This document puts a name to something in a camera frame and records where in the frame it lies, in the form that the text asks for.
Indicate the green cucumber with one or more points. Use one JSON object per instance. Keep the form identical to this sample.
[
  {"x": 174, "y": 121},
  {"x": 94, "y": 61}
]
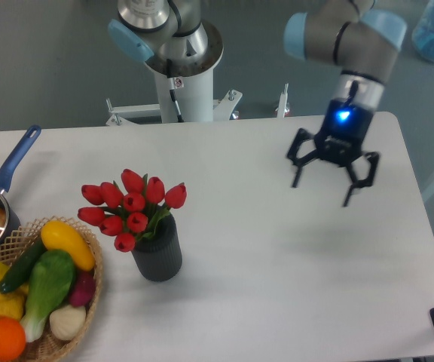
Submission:
[{"x": 21, "y": 269}]

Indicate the purple red onion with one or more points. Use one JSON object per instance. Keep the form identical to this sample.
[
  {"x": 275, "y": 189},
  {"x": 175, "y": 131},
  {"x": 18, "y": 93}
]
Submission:
[{"x": 83, "y": 290}]

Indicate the orange fruit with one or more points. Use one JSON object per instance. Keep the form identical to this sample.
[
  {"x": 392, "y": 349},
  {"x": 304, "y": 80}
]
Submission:
[{"x": 12, "y": 339}]

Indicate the yellow squash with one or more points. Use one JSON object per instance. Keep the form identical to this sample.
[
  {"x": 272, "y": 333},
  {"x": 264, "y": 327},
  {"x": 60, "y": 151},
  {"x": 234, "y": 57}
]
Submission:
[{"x": 58, "y": 235}]

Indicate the white garlic bulb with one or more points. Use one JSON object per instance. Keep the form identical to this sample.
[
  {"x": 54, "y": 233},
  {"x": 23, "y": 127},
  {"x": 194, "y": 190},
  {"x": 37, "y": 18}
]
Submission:
[{"x": 66, "y": 322}]

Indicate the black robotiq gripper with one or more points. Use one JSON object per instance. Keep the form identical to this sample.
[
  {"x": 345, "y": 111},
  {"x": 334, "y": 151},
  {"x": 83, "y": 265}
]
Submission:
[{"x": 345, "y": 135}]

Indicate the red tulip bouquet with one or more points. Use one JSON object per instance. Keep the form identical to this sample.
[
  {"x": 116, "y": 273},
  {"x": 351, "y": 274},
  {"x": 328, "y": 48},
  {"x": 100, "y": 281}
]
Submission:
[{"x": 131, "y": 214}]

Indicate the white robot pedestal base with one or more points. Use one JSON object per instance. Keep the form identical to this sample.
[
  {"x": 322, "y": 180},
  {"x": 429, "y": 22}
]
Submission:
[{"x": 183, "y": 70}]

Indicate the woven wicker basket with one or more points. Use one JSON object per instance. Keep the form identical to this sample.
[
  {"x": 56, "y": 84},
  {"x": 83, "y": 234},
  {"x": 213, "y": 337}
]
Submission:
[{"x": 49, "y": 347}]

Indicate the dark grey ribbed vase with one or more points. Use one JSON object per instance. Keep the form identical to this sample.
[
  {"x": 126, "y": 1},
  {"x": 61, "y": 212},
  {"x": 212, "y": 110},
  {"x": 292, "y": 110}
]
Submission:
[{"x": 160, "y": 259}]

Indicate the green bok choy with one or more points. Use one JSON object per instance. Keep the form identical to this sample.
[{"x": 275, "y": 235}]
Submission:
[{"x": 49, "y": 284}]

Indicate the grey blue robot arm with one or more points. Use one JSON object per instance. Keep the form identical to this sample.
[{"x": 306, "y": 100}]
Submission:
[{"x": 353, "y": 35}]

